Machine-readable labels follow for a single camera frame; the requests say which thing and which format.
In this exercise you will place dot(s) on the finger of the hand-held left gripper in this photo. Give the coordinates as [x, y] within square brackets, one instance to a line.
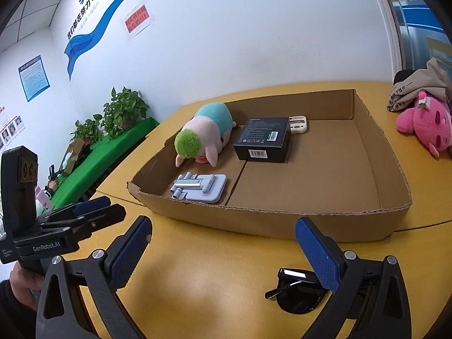
[93, 205]
[106, 219]

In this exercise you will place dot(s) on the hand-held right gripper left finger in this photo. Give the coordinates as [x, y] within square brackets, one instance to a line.
[130, 250]

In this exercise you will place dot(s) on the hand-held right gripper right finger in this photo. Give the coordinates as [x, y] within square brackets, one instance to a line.
[317, 250]

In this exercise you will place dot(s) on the black sunglasses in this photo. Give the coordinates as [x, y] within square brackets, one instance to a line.
[296, 296]

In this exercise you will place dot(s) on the cardboard box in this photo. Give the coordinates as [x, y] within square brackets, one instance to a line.
[317, 183]

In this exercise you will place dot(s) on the grey folding phone stand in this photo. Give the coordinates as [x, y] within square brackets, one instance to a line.
[208, 187]

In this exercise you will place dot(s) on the black product box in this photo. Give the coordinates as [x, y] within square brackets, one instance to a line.
[263, 137]

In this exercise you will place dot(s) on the cream handheld gadget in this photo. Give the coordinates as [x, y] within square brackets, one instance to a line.
[298, 123]

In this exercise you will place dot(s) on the pig plush toy teal shirt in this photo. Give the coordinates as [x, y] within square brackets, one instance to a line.
[210, 127]

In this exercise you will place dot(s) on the person's left forearm dark sleeve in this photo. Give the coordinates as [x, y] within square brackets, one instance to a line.
[14, 319]

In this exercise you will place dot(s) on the yellow wooden desktop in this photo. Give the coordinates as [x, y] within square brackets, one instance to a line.
[219, 272]

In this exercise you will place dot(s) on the person's left hand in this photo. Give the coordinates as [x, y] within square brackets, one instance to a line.
[24, 286]

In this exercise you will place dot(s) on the green table cloth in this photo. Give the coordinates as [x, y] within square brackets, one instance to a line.
[106, 162]

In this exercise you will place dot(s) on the brown cardboard item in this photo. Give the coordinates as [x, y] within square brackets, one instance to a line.
[72, 155]

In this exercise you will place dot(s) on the small potted green plant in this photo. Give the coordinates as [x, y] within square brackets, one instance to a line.
[86, 130]

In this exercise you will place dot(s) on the large potted green plant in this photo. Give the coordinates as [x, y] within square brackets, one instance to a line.
[123, 111]

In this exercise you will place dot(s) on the pink plush toy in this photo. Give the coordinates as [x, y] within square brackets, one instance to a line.
[420, 123]

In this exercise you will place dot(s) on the dark cloth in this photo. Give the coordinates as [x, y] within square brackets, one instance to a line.
[402, 76]

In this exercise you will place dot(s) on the beige printed cloth bag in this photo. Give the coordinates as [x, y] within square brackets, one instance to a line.
[423, 81]

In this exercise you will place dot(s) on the glass door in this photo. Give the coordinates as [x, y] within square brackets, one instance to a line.
[413, 10]

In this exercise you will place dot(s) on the wall photo board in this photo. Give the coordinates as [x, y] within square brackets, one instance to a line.
[10, 129]

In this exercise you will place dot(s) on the blue framed wall poster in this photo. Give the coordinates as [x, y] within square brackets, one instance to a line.
[34, 78]

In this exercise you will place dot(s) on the blue wall banner lettering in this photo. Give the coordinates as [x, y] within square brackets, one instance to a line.
[88, 39]

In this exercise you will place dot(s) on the red wall notice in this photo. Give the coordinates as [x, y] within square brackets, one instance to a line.
[136, 18]

